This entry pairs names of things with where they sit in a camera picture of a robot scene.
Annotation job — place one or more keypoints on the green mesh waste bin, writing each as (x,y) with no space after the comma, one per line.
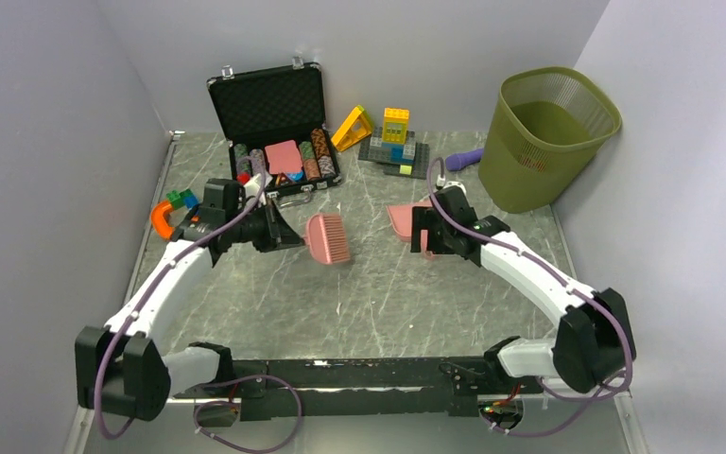
(548,125)

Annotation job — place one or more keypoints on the green blue toy bricks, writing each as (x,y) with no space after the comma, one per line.
(182,199)

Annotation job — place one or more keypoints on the toy brick tower on baseplate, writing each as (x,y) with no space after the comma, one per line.
(395,147)

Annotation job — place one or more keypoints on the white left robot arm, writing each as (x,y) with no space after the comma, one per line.
(119,368)

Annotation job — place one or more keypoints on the pink dustpan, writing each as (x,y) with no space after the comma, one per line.
(400,217)

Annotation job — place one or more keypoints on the black poker chip case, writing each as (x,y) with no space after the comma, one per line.
(265,107)

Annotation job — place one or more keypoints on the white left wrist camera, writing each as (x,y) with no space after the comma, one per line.
(253,185)

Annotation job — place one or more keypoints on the orange horseshoe toy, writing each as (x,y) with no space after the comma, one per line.
(165,218)

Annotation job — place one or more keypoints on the pink hand brush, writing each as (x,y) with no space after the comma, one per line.
(326,239)

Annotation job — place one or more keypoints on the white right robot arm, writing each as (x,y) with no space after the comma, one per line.
(593,343)

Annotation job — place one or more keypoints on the yellow triangular toy block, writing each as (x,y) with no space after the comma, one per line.
(356,126)

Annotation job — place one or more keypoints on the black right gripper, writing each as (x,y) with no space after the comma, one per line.
(426,218)

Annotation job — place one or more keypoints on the purple cylindrical toy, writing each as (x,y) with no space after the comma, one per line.
(458,161)

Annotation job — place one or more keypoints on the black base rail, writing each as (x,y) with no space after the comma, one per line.
(275,388)

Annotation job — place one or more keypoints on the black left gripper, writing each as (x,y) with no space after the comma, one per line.
(278,235)

